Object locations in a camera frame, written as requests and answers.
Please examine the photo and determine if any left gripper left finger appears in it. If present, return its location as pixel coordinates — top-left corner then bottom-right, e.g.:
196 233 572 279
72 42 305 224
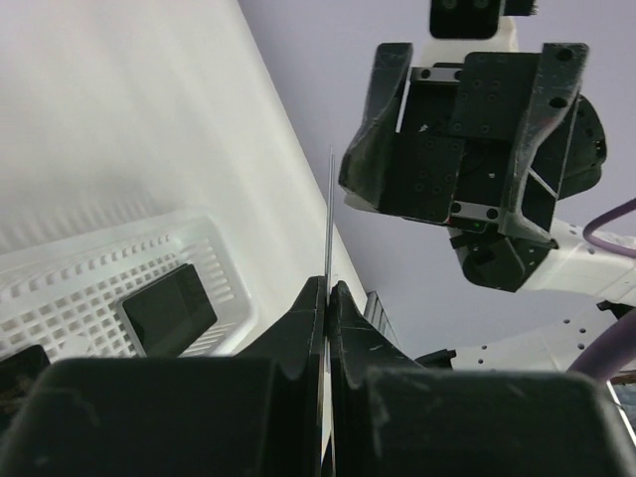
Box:
1 276 326 476

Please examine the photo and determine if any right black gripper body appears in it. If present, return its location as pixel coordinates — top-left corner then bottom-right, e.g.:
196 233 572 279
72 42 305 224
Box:
397 52 607 292

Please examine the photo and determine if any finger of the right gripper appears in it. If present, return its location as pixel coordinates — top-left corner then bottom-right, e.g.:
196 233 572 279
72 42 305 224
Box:
338 43 413 212
499 43 589 242

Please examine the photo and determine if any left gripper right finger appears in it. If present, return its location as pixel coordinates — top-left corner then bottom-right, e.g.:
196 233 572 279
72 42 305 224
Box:
326 282 635 476

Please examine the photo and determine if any black credit card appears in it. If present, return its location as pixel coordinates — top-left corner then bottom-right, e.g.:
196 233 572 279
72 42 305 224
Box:
321 147 336 476
116 263 218 358

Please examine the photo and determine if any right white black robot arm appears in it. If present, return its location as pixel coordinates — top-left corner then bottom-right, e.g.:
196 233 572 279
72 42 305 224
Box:
337 41 635 371

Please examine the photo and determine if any black credit card in basket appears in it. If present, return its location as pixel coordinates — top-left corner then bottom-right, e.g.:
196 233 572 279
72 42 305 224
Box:
116 263 218 358

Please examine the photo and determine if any white plastic slotted basket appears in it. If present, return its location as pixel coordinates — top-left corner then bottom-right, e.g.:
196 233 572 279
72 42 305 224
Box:
1 210 257 362

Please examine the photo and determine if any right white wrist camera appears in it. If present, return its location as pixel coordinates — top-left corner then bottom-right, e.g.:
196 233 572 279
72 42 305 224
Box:
428 0 538 52

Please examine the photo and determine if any aluminium frame rail front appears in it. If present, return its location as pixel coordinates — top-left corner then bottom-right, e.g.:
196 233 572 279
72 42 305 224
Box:
364 291 400 348

